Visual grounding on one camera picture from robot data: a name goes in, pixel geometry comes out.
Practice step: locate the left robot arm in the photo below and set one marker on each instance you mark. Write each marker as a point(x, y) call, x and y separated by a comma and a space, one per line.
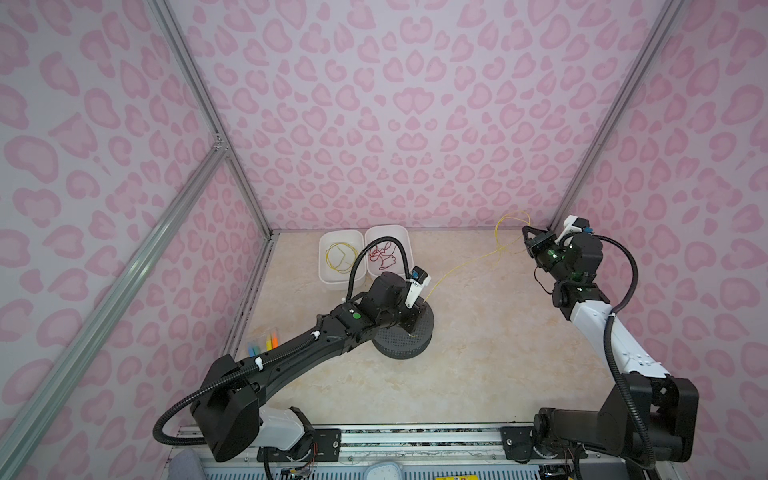
point(228, 413)

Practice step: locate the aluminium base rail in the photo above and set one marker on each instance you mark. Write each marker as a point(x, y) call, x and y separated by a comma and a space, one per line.
point(416, 451)

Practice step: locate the aluminium frame post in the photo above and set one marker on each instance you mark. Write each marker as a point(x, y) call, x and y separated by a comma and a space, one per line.
point(181, 51)
point(663, 27)

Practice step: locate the aluminium frame left post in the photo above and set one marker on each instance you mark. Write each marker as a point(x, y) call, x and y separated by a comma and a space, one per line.
point(181, 51)

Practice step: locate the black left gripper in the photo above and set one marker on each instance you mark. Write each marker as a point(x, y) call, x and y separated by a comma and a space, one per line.
point(416, 312)

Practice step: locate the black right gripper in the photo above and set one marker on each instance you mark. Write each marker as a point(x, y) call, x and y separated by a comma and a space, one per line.
point(535, 247)

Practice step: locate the aluminium frame right post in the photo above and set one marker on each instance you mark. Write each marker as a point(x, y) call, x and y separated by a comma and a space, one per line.
point(663, 27)

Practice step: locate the aluminium frame diagonal bar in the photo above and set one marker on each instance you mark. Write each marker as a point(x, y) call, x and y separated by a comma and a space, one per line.
point(38, 414)

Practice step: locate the white plastic tray right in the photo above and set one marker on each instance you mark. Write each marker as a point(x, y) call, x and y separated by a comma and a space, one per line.
point(386, 256)

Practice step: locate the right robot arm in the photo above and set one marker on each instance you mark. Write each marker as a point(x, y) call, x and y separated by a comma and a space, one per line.
point(649, 416)

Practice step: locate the dark grey cable spool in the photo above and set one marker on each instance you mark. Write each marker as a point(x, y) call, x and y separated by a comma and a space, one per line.
point(396, 343)

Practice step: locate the white plastic tray left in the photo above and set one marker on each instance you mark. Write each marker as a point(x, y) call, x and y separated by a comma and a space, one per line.
point(337, 252)

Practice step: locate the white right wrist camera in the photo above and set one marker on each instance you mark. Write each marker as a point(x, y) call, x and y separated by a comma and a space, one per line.
point(573, 224)

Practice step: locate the white plastic tray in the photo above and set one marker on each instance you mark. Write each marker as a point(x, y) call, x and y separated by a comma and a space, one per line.
point(337, 252)
point(386, 256)

